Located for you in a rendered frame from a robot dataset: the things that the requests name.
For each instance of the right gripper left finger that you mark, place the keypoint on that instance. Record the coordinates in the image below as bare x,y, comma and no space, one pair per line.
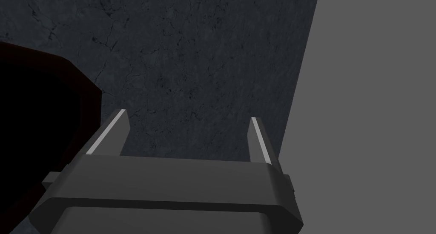
112,137

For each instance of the dark red bowl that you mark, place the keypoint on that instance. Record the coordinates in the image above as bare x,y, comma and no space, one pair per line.
37,132

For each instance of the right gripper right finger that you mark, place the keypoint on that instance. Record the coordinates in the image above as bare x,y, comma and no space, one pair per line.
259,143

